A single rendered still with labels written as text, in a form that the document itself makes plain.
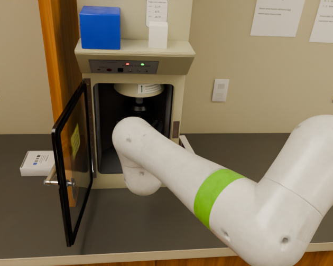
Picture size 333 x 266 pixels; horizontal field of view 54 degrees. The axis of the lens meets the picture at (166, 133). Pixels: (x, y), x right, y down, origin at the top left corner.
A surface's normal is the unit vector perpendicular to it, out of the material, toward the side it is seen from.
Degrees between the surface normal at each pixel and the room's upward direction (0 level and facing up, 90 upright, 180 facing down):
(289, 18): 90
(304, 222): 58
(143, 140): 36
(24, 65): 90
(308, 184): 47
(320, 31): 90
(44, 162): 0
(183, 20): 90
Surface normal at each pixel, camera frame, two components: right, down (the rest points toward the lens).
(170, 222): 0.07, -0.85
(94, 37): 0.11, 0.52
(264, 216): -0.36, -0.50
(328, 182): 0.11, 0.06
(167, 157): -0.50, -0.59
